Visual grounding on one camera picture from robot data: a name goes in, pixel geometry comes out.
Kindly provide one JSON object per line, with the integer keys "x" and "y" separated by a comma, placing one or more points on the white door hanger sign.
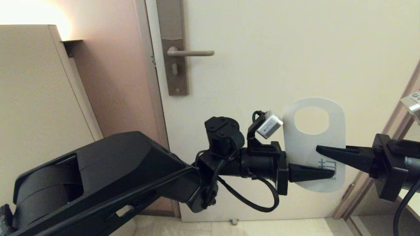
{"x": 303, "y": 144}

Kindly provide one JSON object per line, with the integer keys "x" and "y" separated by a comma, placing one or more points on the metal lock plate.
{"x": 172, "y": 23}

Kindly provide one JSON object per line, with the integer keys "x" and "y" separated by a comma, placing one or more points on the metal door stop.
{"x": 233, "y": 222}

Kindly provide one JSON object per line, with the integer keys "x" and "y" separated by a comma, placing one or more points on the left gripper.
{"x": 262, "y": 164}

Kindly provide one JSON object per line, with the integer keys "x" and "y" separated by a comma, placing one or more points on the cream door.
{"x": 279, "y": 49}

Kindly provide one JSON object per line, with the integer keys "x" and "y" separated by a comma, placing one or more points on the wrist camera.
{"x": 269, "y": 126}
{"x": 412, "y": 104}

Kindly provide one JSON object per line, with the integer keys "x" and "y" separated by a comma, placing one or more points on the beige cabinet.
{"x": 36, "y": 108}

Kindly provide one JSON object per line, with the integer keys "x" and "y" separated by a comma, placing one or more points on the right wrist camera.
{"x": 412, "y": 104}

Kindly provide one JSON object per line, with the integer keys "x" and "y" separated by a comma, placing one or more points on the wooden closet frame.
{"x": 377, "y": 209}

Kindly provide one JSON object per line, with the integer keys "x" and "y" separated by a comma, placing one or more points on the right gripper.
{"x": 388, "y": 170}

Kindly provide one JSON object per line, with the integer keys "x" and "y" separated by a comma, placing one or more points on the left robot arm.
{"x": 108, "y": 170}

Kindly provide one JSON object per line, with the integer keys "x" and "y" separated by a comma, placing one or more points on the dark wall lamp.
{"x": 72, "y": 46}

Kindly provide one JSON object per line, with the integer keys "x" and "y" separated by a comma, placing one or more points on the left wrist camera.
{"x": 269, "y": 126}

